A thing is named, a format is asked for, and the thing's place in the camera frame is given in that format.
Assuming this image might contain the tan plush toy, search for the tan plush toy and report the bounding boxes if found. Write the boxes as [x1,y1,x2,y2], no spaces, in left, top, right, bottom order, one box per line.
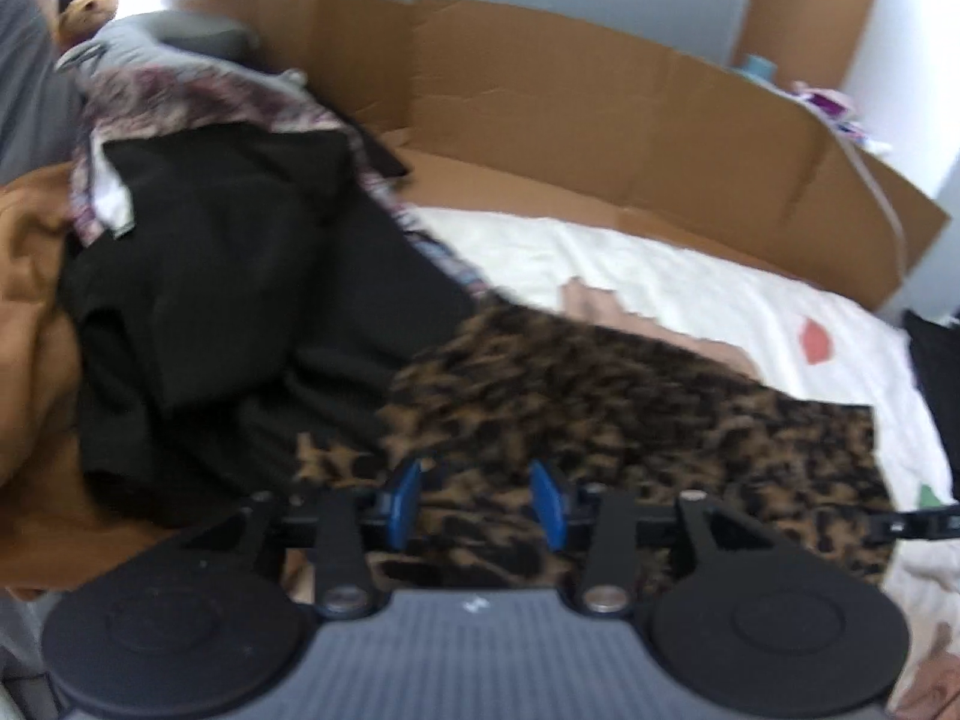
[56,0,121,38]

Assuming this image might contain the floral patterned cloth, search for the floral patterned cloth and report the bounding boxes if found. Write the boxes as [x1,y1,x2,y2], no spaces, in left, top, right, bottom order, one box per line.
[67,64,496,301]

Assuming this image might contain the grey garment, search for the grey garment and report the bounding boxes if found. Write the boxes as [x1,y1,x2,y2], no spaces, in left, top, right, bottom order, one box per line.
[56,11,260,91]

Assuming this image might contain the leopard print skirt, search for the leopard print skirt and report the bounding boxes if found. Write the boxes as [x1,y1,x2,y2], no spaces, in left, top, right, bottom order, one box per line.
[292,300,897,593]

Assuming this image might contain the white printed blanket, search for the white printed blanket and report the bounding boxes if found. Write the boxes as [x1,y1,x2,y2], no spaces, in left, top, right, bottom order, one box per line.
[409,206,960,720]

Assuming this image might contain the flattened cardboard box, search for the flattened cardboard box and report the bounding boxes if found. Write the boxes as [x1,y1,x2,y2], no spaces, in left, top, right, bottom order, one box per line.
[180,0,953,312]

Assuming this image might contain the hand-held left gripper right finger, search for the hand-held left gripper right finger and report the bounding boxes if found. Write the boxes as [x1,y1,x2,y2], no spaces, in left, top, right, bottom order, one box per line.
[527,459,818,620]

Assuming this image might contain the white cable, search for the white cable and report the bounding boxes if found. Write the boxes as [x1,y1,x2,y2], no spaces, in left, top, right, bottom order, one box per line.
[840,131,912,278]

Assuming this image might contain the brown garment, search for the brown garment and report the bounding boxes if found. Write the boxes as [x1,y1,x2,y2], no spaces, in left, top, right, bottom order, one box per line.
[0,161,181,601]

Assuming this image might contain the tall cardboard box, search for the tall cardboard box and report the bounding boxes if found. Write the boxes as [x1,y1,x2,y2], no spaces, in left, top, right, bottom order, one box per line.
[731,0,893,91]

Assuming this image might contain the crumpled black garment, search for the crumpled black garment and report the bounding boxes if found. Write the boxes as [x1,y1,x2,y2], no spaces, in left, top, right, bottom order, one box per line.
[56,120,488,533]

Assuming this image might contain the pink purple packets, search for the pink purple packets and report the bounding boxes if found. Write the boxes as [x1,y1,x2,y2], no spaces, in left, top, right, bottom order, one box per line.
[795,86,893,155]

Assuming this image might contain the folded black garment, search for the folded black garment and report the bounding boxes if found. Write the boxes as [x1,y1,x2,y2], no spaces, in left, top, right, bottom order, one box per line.
[900,307,960,503]

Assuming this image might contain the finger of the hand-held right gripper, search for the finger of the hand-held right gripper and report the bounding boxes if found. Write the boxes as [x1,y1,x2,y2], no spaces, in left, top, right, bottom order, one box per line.
[870,506,960,545]

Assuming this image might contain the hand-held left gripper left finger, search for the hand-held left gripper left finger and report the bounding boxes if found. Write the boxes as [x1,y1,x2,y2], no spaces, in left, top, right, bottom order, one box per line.
[180,457,425,620]

